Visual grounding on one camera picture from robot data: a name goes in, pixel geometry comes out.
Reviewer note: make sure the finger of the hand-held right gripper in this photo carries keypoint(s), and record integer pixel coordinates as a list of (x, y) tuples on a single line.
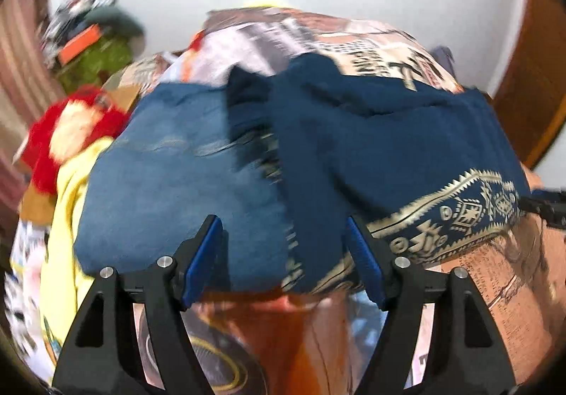
[(548, 209)]

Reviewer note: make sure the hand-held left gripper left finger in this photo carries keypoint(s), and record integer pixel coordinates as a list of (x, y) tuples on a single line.
[(201, 262)]

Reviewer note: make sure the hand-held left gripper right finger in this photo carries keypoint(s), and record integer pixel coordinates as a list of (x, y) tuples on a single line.
[(367, 262)]

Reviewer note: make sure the blue denim jeans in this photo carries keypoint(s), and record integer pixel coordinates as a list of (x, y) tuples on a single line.
[(177, 200)]

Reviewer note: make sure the navy patterned hoodie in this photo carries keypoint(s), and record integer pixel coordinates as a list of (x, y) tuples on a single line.
[(376, 134)]

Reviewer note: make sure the orange cloth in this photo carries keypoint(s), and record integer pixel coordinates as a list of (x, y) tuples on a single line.
[(318, 333)]

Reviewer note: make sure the yellow cloth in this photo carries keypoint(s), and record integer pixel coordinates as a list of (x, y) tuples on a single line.
[(66, 244)]

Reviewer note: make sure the brown wooden door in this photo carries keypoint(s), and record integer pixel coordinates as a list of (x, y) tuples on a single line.
[(530, 67)]

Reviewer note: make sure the dark blue chair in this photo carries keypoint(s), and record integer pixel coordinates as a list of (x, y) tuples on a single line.
[(444, 58)]

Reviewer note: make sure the red plush toy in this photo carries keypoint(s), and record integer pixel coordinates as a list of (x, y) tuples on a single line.
[(44, 143)]

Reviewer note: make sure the green camouflage box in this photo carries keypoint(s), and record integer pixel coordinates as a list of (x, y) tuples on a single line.
[(97, 63)]

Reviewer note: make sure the newspaper print blanket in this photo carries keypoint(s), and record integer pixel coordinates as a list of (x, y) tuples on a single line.
[(309, 36)]

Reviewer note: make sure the orange box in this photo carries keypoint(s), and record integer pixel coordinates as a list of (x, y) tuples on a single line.
[(77, 45)]

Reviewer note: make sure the grey-green plush cushion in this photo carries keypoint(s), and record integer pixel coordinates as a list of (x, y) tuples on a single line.
[(119, 23)]

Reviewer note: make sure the striped brown curtain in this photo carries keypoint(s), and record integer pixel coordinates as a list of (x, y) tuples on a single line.
[(22, 67)]

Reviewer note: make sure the yellow item behind bed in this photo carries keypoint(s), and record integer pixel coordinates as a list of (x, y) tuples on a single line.
[(265, 2)]

